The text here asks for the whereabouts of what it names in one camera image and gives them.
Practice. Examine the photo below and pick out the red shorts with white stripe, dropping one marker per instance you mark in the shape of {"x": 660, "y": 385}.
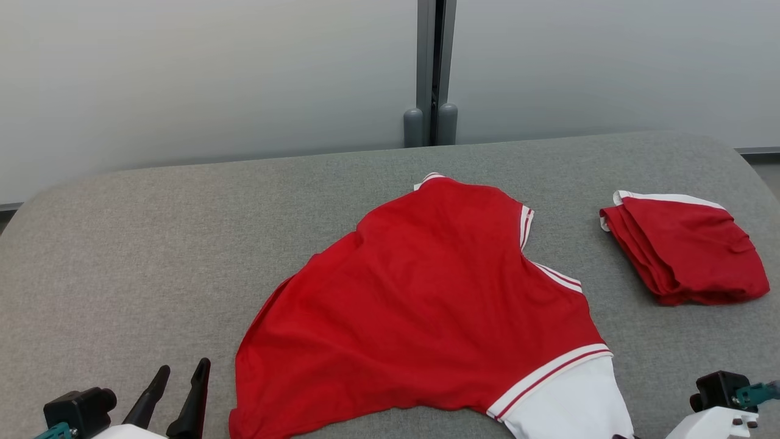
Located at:
{"x": 688, "y": 250}

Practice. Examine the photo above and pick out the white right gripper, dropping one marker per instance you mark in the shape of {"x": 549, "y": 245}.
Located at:
{"x": 713, "y": 424}

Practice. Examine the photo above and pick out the grey partition post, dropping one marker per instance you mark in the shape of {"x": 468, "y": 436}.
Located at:
{"x": 431, "y": 73}

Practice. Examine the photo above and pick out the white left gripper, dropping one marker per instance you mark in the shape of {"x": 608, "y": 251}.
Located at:
{"x": 128, "y": 433}

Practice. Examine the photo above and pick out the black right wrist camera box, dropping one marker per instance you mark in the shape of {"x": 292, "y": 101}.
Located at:
{"x": 716, "y": 390}

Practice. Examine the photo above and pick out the red basketball jersey white trim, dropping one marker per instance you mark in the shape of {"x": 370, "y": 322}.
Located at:
{"x": 426, "y": 305}

